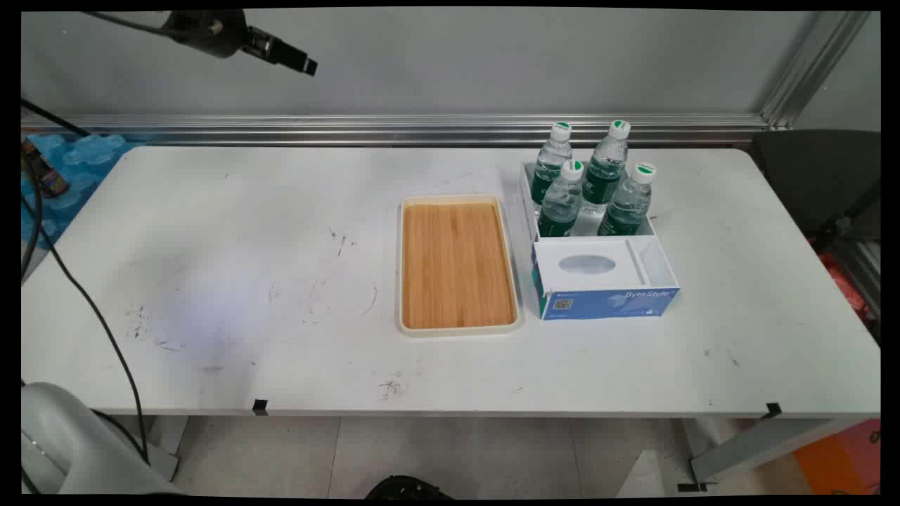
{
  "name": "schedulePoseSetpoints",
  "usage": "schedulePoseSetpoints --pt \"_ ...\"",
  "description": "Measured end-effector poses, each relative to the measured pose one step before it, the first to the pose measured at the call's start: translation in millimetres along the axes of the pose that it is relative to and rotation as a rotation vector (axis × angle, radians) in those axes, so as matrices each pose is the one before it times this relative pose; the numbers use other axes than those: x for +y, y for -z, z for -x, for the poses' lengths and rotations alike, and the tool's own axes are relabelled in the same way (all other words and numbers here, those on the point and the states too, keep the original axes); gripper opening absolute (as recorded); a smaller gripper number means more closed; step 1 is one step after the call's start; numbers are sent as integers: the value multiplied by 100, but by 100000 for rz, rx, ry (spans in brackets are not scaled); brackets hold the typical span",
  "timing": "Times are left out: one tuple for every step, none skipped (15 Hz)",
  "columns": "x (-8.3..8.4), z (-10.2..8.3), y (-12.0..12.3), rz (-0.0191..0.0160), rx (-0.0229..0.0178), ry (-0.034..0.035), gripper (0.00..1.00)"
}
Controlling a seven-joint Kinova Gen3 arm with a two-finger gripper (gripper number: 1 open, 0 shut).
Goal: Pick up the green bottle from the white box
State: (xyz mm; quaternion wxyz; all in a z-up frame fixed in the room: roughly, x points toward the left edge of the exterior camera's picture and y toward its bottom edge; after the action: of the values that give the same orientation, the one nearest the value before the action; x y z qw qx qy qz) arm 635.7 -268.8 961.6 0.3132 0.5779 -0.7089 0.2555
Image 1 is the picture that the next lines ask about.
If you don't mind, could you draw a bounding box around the white table leg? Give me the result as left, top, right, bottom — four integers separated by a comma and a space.
143, 415, 189, 483
683, 415, 848, 487

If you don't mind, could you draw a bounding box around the red foam mat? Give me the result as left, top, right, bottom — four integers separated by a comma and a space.
814, 247, 874, 325

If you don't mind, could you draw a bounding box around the blue white tissue box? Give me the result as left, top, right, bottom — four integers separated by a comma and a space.
532, 235, 681, 322

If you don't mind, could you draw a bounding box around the orange floor mat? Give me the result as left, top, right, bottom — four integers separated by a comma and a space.
793, 419, 881, 495

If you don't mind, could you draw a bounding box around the aluminium frame post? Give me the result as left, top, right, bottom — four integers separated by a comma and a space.
758, 11, 873, 131

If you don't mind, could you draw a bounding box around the side aluminium frame rail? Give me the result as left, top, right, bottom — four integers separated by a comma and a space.
835, 238, 881, 318

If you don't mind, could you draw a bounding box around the dark chair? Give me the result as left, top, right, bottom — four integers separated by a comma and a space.
748, 129, 881, 244

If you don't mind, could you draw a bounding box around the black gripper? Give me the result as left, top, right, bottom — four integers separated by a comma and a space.
365, 475, 453, 500

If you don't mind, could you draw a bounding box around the horizontal aluminium frame rail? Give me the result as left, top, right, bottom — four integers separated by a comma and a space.
21, 114, 769, 148

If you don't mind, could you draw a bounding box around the black camera on mount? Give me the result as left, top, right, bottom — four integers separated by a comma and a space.
81, 8, 319, 77

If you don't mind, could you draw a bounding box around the water bottle green label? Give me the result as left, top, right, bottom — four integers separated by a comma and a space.
597, 162, 657, 238
582, 119, 631, 216
537, 160, 585, 238
531, 122, 574, 213

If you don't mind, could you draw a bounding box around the black cable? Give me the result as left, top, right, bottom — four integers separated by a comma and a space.
21, 98, 152, 466

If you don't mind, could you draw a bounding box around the blue foam mat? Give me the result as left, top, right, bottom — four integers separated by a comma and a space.
21, 134, 146, 248

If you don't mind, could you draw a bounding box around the wooden tray white rim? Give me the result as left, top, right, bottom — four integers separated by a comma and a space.
397, 195, 522, 337

